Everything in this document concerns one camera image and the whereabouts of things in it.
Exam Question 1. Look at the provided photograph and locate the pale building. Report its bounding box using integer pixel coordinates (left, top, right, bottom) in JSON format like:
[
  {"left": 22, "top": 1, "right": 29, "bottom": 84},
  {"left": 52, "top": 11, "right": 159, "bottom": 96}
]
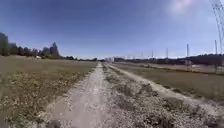
[{"left": 105, "top": 57, "right": 115, "bottom": 63}]

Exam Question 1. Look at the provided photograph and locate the pale gravel track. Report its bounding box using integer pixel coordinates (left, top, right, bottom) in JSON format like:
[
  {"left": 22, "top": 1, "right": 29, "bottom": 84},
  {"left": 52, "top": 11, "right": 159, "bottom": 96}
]
[{"left": 31, "top": 62, "right": 114, "bottom": 128}]

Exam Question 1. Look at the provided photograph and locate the weedy strip between ruts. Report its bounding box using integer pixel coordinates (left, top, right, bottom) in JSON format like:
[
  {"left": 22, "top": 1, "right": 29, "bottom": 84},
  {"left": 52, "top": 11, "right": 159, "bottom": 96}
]
[{"left": 101, "top": 63, "right": 224, "bottom": 128}]

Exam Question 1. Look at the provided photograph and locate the pale dirt rut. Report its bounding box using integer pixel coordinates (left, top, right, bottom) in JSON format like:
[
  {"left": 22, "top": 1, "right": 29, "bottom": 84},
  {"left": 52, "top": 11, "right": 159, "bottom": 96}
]
[{"left": 108, "top": 63, "right": 224, "bottom": 118}]

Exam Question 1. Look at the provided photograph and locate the row of poles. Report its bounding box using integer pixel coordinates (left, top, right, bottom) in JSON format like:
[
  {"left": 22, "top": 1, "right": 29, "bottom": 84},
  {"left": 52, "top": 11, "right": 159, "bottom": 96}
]
[{"left": 139, "top": 39, "right": 219, "bottom": 71}]

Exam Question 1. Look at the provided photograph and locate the dry grass field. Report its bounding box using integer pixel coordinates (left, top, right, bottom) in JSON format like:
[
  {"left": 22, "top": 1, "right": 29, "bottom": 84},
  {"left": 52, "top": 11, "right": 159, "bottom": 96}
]
[
  {"left": 114, "top": 62, "right": 224, "bottom": 103},
  {"left": 0, "top": 54, "right": 99, "bottom": 128}
]

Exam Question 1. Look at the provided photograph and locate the wooded hill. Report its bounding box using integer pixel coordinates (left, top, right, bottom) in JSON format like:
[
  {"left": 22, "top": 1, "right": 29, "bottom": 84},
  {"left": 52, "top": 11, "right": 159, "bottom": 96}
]
[{"left": 113, "top": 53, "right": 224, "bottom": 67}]

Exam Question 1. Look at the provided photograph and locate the row of dark trees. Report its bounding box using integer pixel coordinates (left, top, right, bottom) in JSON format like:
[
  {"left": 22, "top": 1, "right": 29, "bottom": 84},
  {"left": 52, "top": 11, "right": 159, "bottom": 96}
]
[{"left": 0, "top": 32, "right": 76, "bottom": 61}]

